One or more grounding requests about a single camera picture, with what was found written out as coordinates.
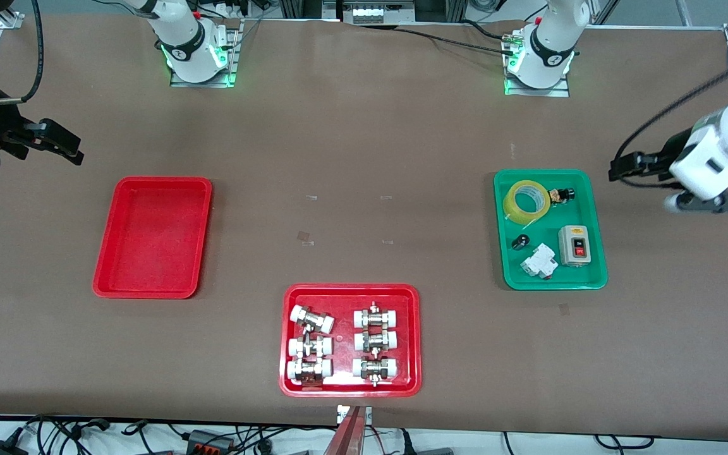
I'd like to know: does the yellow packing tape roll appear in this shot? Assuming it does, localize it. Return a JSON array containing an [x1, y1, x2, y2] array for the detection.
[[502, 179, 552, 224]]

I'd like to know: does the red plastic tray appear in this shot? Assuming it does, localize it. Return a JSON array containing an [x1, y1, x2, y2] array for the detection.
[[92, 176, 214, 300], [278, 283, 423, 398]]

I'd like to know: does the green plastic tray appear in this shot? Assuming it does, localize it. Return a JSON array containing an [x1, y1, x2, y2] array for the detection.
[[493, 168, 609, 291]]

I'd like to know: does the white circuit breaker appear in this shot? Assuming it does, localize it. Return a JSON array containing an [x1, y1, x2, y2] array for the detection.
[[521, 243, 559, 280]]

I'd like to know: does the white metal pipe fitting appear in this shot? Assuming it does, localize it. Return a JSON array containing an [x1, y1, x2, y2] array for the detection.
[[353, 301, 401, 330], [351, 355, 399, 387], [353, 329, 399, 353], [287, 334, 334, 359], [286, 358, 334, 387], [289, 305, 336, 334]]

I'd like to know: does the white power strip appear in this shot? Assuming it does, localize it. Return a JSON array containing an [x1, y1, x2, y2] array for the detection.
[[341, 0, 416, 25]]

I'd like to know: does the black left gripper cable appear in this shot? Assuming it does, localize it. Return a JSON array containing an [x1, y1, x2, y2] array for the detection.
[[612, 68, 728, 166]]

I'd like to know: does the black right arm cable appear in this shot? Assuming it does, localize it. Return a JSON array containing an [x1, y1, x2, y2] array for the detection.
[[0, 0, 46, 106]]

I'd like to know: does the grey push button switch box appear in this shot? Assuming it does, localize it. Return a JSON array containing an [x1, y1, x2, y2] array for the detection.
[[557, 224, 593, 267]]

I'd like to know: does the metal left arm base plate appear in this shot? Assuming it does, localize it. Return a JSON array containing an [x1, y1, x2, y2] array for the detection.
[[504, 30, 571, 98]]

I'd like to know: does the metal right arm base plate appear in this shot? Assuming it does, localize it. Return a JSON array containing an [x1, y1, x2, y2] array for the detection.
[[169, 18, 243, 88]]

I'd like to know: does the black table cable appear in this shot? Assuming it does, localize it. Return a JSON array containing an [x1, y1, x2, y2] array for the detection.
[[463, 19, 516, 42], [394, 25, 518, 55]]

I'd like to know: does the black floor cable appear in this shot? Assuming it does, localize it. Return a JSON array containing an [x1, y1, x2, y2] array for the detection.
[[593, 434, 657, 452]]

